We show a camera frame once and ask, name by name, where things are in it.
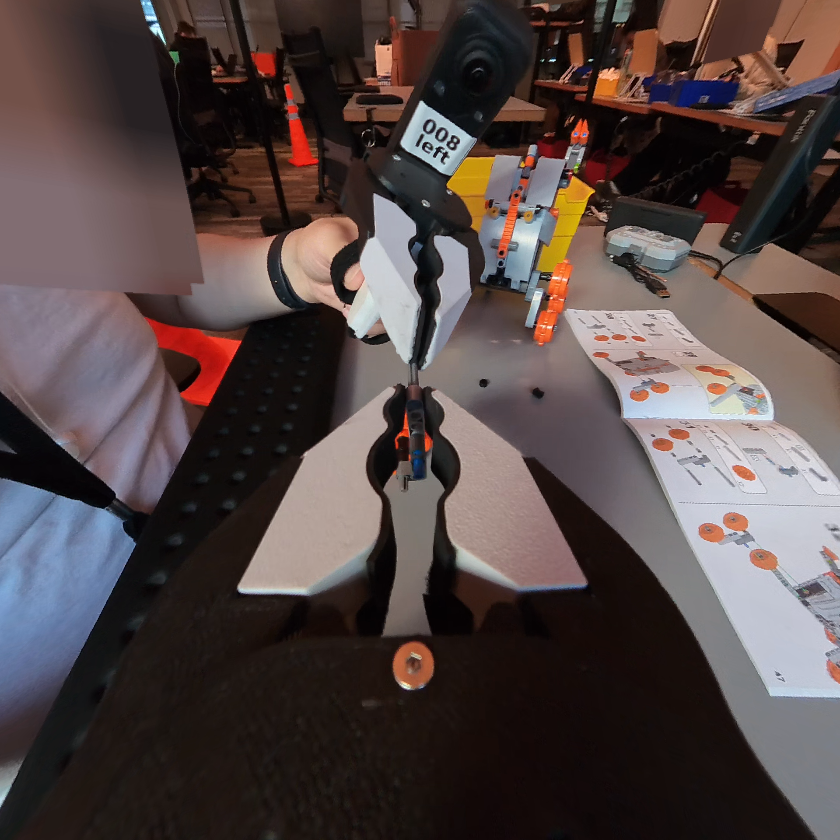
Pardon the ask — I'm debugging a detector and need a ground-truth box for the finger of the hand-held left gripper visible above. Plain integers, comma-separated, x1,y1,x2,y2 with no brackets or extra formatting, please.
415,231,476,370
358,193,427,367

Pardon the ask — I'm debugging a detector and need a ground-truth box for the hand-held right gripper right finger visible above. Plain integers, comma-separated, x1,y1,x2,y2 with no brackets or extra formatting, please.
423,386,589,636

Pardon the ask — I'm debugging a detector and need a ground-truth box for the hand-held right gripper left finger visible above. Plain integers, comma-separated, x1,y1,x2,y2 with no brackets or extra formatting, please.
236,386,403,634

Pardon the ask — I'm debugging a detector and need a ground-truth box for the small grey toy beam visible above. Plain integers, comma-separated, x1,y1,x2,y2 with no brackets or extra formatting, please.
394,386,434,493

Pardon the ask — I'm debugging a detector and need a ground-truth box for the person's left forearm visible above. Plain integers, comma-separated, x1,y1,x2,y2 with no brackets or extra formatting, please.
128,233,283,332

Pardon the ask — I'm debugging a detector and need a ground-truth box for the person's left hand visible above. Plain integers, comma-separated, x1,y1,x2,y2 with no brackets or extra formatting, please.
289,217,368,311

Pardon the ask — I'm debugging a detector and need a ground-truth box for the yellow plastic bin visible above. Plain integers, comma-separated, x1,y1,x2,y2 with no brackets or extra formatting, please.
448,156,595,247

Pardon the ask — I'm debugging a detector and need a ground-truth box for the grey orange toy robot model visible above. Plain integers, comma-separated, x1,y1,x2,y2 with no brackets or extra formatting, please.
481,117,588,347

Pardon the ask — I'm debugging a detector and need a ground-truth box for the black wristband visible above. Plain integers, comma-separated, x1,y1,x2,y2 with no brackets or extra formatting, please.
266,228,309,311

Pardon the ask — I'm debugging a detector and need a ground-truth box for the cardboard box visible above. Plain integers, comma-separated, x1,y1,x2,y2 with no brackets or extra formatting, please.
390,29,441,88

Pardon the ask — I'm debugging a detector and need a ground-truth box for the black perforated panel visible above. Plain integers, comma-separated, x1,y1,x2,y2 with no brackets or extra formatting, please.
0,307,358,837

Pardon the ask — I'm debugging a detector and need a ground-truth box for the orange traffic cone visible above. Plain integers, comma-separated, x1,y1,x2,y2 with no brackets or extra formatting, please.
282,83,320,168

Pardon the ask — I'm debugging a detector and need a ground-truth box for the black office chair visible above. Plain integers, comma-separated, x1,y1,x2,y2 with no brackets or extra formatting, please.
281,28,368,211
167,33,257,217

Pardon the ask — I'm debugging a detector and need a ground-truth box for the red storage bin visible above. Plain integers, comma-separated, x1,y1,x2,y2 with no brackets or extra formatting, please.
535,138,631,188
696,182,749,227

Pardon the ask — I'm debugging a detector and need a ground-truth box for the orange plastic chair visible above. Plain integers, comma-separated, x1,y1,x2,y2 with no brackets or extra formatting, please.
143,317,245,406

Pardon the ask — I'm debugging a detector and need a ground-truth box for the grey toy control box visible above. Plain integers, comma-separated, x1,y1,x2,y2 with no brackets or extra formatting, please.
604,224,693,266

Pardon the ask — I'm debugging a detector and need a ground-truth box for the open instruction booklet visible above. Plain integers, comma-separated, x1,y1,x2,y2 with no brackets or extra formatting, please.
563,307,840,698

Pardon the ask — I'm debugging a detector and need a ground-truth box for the black flat case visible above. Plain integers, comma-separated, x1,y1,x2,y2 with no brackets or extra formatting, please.
602,196,708,245

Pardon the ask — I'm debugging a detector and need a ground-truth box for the long wooden table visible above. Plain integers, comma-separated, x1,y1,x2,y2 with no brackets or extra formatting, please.
532,77,840,139

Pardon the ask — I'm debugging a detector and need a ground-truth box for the person's white shirt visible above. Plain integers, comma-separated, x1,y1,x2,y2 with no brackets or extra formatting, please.
0,282,204,788

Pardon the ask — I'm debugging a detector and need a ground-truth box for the blue storage bin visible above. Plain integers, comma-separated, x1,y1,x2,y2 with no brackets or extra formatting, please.
650,79,739,109

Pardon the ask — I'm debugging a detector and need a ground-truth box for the black monitor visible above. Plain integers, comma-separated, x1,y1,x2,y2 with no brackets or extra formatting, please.
718,94,840,256

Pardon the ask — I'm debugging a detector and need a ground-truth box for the black usb cable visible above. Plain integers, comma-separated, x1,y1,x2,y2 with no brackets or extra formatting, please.
613,252,670,298

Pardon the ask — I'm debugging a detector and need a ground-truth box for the black shoulder strap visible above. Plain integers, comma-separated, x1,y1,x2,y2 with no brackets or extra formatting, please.
0,390,148,542

